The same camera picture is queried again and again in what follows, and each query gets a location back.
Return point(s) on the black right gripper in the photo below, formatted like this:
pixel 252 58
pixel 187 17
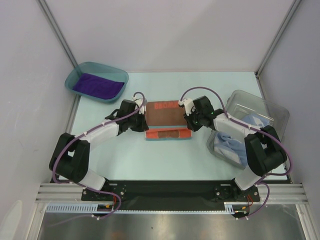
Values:
pixel 188 120

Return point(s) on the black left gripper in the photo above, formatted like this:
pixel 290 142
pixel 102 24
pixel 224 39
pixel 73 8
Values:
pixel 142 127

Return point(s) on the orange towel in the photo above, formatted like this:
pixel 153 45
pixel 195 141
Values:
pixel 165 120

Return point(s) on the purple towel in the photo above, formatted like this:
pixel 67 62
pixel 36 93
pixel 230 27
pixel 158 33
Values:
pixel 98 87

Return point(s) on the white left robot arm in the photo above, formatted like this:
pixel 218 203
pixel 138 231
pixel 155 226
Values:
pixel 70 159

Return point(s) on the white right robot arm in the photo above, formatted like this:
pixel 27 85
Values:
pixel 264 151

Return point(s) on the light blue towel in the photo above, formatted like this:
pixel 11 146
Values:
pixel 230 148
pixel 257 120

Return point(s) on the teal plastic bin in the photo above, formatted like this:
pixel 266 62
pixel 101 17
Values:
pixel 100 70

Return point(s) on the clear plastic bin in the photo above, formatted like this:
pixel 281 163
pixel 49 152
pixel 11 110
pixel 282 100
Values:
pixel 242 103

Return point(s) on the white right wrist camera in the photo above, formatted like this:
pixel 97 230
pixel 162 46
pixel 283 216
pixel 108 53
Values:
pixel 188 105

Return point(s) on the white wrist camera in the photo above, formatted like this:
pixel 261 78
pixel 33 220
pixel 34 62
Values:
pixel 140 105
pixel 188 105

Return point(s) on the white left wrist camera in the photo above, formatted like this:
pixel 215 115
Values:
pixel 140 105

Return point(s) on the grey slotted cable duct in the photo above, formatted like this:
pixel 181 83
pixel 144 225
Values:
pixel 100 208

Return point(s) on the aluminium rail frame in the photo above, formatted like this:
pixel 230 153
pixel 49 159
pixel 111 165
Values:
pixel 286 216

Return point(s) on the right aluminium corner post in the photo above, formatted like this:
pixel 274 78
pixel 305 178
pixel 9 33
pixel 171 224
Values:
pixel 281 30

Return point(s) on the aluminium corner post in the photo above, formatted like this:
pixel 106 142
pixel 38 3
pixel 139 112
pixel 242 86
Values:
pixel 53 24
pixel 281 30

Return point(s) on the left aluminium corner post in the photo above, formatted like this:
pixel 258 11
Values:
pixel 53 24

